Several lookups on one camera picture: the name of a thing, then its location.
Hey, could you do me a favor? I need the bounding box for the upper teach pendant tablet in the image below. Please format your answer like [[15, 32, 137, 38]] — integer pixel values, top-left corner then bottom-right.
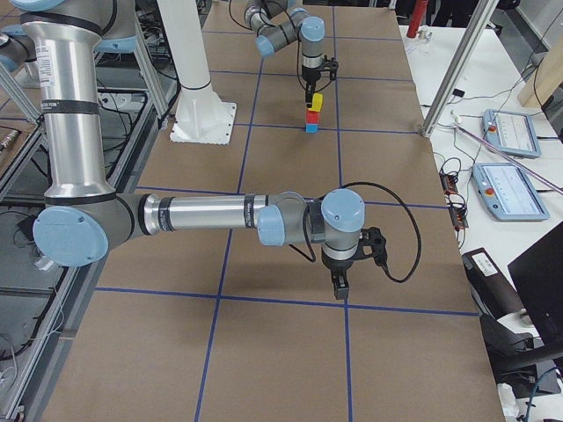
[[482, 109, 542, 158]]

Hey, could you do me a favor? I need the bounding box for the aluminium frame post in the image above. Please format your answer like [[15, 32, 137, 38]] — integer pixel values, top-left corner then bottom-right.
[[420, 0, 499, 138]]

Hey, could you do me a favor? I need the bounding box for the black office chair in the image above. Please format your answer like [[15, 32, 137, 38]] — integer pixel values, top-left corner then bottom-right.
[[461, 248, 563, 401]]

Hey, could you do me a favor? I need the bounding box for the red cylinder bottle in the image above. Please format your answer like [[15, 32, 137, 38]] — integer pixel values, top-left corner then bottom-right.
[[406, 0, 428, 39]]

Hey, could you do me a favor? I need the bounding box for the teach pendant tablet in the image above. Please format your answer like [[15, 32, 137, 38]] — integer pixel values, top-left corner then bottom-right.
[[482, 109, 542, 158], [472, 163, 550, 222]]

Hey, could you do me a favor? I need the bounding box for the black monitor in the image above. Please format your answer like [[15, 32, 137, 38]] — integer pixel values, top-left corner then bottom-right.
[[508, 223, 562, 345]]

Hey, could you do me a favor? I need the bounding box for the yellow cube block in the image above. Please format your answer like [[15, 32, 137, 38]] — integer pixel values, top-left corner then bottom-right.
[[308, 92, 324, 113]]

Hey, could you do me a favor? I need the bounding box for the red cube block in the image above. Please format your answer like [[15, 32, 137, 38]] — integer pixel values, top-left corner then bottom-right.
[[305, 110, 320, 126]]

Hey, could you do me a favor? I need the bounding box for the lower teach pendant tablet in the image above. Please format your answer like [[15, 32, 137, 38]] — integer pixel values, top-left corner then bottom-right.
[[472, 163, 550, 222]]

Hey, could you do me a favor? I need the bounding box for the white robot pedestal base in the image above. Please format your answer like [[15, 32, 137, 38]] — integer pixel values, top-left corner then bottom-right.
[[157, 0, 237, 145]]

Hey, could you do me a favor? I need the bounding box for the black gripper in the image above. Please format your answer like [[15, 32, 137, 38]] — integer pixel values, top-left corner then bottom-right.
[[321, 227, 387, 301], [302, 55, 339, 107]]

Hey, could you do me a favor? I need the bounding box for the blue cube block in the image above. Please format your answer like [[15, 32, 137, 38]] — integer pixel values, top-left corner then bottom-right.
[[305, 123, 318, 134]]

